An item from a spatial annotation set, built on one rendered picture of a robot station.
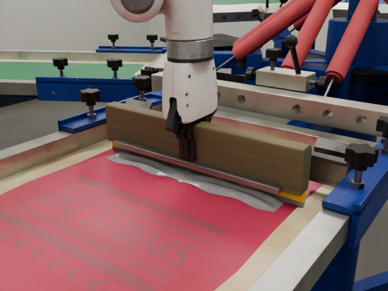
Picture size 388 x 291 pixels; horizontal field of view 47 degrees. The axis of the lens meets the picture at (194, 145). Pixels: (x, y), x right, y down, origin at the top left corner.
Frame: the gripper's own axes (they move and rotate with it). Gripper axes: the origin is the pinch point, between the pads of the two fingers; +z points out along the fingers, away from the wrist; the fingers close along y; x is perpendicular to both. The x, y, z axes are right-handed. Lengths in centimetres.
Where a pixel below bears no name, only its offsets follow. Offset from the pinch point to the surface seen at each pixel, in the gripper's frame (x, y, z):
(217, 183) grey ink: 5.7, 1.4, 5.3
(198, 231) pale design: 11.3, 14.8, 5.6
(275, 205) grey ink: 16.6, 2.0, 5.9
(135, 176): -7.8, 6.9, 5.1
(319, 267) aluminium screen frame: 28.6, 15.3, 4.3
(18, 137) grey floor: -289, -137, 94
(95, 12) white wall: -382, -321, 9
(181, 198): 3.4, 8.6, 5.5
